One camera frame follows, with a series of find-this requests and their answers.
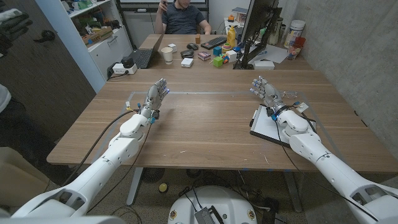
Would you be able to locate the small white square box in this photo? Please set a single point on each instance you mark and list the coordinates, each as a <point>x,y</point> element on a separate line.
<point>187,62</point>

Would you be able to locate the green cube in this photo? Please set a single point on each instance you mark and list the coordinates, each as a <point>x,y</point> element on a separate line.
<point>218,61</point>

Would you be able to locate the yellow squeeze bottle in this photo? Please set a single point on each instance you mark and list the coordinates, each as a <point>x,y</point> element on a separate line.
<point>231,37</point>

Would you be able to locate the white paper sheet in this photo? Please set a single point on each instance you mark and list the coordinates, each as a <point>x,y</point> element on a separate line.
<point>275,54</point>

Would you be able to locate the small black-framed whiteboard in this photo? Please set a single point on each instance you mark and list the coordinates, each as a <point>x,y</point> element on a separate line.
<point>264,127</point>

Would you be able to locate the seated person dark shirt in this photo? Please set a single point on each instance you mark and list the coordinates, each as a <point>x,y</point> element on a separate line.
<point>182,18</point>

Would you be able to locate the red plastic cup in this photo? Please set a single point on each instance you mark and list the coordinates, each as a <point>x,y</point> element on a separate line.
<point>297,46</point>

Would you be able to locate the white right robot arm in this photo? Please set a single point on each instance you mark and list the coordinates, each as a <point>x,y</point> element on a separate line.
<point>326,165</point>

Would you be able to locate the white power strip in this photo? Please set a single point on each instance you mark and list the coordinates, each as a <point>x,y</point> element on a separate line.
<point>119,69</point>

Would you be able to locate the white cylindrical canister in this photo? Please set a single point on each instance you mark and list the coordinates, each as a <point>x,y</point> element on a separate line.
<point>294,31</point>

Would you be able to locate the dark tall bottle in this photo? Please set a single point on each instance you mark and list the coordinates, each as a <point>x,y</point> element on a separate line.
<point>276,31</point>

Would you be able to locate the white robot torso base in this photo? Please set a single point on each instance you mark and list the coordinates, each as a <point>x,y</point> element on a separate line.
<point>227,200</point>

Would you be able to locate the large white cube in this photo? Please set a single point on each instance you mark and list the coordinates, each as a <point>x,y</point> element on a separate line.
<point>231,56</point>

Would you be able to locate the black keyboard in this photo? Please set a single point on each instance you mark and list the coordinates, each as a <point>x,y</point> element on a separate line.
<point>214,42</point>

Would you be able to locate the wooden block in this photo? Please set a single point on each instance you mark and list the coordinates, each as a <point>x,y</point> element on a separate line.
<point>197,39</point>

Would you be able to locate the black round floor fan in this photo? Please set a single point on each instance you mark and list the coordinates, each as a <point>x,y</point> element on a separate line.
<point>153,174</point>

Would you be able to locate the colourful card box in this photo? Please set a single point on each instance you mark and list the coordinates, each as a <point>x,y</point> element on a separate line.
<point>204,55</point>

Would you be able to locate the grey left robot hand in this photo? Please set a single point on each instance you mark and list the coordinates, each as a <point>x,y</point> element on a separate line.
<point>154,96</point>

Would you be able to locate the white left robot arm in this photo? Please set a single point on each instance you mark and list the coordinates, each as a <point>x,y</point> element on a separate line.
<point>124,146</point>

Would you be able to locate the stacking rings toy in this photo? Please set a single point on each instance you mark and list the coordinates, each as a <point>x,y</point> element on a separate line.
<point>226,47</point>

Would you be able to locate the flat white box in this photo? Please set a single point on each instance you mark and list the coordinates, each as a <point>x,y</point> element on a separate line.
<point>264,65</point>

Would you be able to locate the standing person dark trousers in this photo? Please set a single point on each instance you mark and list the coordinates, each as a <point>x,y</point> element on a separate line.
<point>18,137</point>

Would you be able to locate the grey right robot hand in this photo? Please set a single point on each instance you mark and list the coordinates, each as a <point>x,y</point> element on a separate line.
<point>272,96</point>

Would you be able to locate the black laptop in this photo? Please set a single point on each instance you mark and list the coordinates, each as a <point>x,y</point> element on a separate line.
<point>143,57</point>

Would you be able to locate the clear frame glasses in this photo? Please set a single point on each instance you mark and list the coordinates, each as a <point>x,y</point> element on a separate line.
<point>292,95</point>

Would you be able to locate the black power adapter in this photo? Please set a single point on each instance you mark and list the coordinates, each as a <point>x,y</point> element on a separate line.
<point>127,61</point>

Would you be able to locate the blue cube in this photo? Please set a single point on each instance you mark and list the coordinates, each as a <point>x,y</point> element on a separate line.
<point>217,51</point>

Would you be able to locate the small white cube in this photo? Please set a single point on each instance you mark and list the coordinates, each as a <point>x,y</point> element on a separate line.
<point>172,47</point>

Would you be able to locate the colourful puzzle toy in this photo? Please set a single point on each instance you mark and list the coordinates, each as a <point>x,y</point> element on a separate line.
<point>224,58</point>

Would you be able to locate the yellow ball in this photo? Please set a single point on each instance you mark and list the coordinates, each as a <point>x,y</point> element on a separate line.
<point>163,188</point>

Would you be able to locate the black computer mouse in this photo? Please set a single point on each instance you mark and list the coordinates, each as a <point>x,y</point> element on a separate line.
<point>192,46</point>

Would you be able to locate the white shelf cabinet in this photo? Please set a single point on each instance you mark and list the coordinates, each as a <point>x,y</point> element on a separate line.
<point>105,53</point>

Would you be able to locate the grey electronics module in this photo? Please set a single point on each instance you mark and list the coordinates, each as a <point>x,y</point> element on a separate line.
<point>205,216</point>

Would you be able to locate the black tracking glove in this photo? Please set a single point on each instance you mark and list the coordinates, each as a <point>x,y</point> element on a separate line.
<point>14,26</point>

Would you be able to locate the beige bin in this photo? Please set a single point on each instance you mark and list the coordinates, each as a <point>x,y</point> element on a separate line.
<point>18,180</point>

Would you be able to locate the black wallet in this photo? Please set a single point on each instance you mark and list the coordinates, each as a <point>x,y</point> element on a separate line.
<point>186,53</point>

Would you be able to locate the cardboard box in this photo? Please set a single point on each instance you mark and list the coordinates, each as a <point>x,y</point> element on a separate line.
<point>98,35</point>

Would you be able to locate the orange small device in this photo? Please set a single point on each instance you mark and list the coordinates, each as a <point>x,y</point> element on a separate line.
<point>231,18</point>

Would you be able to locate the white paper cup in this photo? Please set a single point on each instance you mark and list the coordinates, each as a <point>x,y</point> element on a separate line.
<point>167,56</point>

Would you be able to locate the black computer monitor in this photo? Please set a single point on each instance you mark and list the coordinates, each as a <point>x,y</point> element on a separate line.
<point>256,17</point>

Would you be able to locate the grey table leg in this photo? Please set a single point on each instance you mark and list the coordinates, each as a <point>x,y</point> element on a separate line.
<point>293,193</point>
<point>134,186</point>

